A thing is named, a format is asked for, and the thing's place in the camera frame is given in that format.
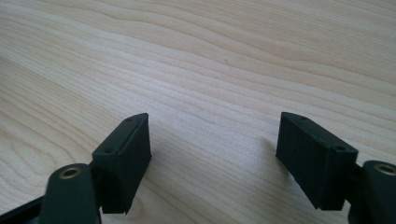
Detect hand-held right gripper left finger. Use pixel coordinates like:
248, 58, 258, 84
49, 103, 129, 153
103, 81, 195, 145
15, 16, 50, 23
91, 112, 153, 216

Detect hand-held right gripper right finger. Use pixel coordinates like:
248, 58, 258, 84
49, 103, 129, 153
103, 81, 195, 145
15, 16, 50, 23
275, 111, 360, 211

